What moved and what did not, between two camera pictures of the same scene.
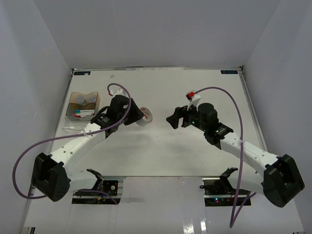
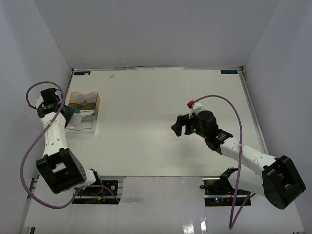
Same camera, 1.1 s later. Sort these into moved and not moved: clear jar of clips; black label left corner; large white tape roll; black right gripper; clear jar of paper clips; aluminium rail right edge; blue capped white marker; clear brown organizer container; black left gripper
Moved: black left gripper; large white tape roll; black right gripper
Not moved: clear jar of paper clips; aluminium rail right edge; black label left corner; clear brown organizer container; blue capped white marker; clear jar of clips
